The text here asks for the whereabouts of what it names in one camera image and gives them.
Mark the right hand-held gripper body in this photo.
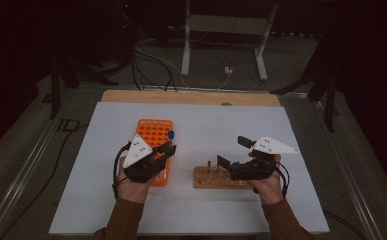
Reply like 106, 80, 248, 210
229, 135, 301, 182

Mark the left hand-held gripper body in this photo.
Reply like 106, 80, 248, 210
122, 133, 169, 184

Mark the orange plastic test tube rack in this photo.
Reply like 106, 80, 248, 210
135, 118, 174, 188

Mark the wooden test tube rack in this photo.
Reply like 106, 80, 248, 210
193, 160, 259, 190

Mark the person's left hand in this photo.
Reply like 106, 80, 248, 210
115, 166, 157, 204

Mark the person's right hand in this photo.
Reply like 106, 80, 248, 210
247, 153, 285, 206

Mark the white table sheet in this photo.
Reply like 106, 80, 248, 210
48, 101, 331, 236

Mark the wooden table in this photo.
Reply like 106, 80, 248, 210
100, 89, 281, 108

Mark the grey metal stand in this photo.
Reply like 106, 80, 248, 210
180, 0, 279, 82

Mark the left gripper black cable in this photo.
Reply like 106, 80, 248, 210
0, 123, 132, 240

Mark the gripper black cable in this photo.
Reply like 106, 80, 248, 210
274, 161, 365, 240
0, 123, 132, 240

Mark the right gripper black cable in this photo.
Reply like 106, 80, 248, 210
274, 161, 365, 240

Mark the white cable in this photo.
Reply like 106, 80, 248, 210
180, 71, 231, 92

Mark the bundle of black cables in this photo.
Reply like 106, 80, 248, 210
130, 43, 179, 93

